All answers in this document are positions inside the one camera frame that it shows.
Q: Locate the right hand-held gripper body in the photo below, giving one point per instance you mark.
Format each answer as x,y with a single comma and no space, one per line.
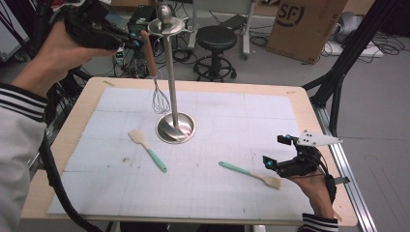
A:
303,164

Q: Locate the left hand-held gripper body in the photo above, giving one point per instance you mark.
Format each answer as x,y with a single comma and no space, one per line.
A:
93,29

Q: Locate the steel utensil stand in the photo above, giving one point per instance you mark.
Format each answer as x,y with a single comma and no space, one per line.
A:
180,129

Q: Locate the person's right hand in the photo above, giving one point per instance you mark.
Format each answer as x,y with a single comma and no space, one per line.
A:
314,188

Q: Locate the person's left hand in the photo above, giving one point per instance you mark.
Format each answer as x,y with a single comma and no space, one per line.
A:
61,54

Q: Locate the small power supply unit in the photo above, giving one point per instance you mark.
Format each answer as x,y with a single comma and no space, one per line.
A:
119,56

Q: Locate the black computer tower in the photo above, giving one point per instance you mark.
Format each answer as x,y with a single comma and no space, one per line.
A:
145,13

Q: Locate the grey tape piece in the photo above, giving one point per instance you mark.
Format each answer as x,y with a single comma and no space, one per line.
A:
342,180

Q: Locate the black round stool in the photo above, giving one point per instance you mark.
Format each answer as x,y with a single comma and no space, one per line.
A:
216,38

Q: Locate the white grid mat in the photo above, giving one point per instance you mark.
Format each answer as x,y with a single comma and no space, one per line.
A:
193,193

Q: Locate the white board panel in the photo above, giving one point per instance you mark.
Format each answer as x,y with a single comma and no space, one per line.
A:
9,42

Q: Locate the black flat device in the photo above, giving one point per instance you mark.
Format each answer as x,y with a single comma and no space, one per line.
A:
235,22

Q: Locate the brown cardboard box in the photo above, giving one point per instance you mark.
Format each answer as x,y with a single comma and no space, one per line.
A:
306,32

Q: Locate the white floor board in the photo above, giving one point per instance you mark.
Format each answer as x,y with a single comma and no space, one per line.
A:
370,51

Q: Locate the grey bag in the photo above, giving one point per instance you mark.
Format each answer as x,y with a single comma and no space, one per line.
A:
349,24

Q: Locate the aluminium rail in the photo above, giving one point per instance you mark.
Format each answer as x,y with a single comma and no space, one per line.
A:
354,193

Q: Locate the black metal frame post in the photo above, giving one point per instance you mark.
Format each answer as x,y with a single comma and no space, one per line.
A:
341,64

